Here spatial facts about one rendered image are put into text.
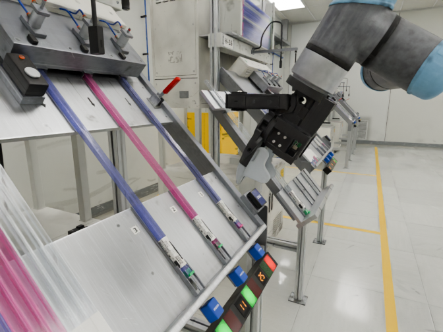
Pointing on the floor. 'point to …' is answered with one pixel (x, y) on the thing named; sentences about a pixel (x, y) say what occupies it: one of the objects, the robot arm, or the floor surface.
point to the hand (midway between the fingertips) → (238, 175)
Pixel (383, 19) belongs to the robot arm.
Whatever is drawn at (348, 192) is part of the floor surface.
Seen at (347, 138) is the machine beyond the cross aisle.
